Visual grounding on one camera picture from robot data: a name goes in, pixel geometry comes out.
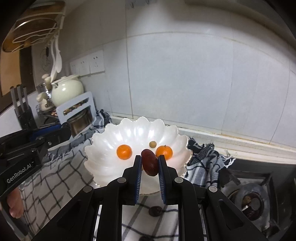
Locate red grape tomato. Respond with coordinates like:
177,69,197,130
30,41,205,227
141,149,159,176

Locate orange mandarin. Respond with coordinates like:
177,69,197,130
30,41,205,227
156,145,173,161
116,145,132,160

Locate yellow longan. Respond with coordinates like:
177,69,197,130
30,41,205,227
149,141,157,148

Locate dark plum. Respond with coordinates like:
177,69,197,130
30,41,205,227
138,235,154,241
149,206,163,217

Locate person's left hand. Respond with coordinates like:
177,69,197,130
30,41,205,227
7,188,24,219

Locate black knife block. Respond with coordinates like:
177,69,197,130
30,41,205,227
10,84,37,130

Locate white scalloped ceramic bowl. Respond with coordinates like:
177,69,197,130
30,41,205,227
84,116,193,187

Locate steel pot in rack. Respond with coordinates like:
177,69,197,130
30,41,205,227
67,108,93,137

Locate checked grey white cloth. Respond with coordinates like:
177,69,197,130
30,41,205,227
18,109,236,241

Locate cream ceramic teapot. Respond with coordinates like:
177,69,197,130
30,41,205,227
51,75,84,107

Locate white hanging spatula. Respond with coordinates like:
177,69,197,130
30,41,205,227
50,40,57,82

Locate white hanging spoon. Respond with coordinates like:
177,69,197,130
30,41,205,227
55,35,62,73

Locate black gas stove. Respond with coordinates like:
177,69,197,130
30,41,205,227
218,159,295,240

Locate white dish rack frame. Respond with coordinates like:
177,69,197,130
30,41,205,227
56,91,97,138

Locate white wall power sockets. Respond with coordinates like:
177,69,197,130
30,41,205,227
70,50,105,76

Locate wall cutting board rack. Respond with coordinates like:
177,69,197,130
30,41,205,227
1,1,66,53

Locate wall hook bar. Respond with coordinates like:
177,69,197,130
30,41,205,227
125,0,157,9

